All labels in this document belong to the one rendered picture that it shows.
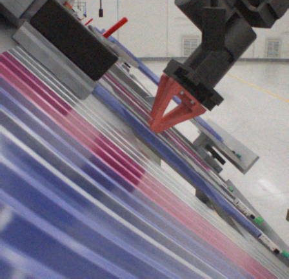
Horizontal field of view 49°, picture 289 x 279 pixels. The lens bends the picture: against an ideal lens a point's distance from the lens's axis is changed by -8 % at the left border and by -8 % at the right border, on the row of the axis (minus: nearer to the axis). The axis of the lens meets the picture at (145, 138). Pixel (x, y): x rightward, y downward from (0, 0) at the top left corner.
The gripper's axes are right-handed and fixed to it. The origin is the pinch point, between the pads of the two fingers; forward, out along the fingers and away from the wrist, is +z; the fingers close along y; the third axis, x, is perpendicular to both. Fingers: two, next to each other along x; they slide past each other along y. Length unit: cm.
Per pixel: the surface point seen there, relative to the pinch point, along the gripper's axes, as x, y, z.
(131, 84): 19, -96, 3
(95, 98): -11.8, 12.2, 0.3
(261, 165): 157, -161, -10
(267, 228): 30.6, 1.6, 1.7
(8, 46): -21.0, 21.4, -0.3
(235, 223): 11.9, 13.7, 1.9
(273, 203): 141, -107, 3
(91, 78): -14.2, 17.9, -1.6
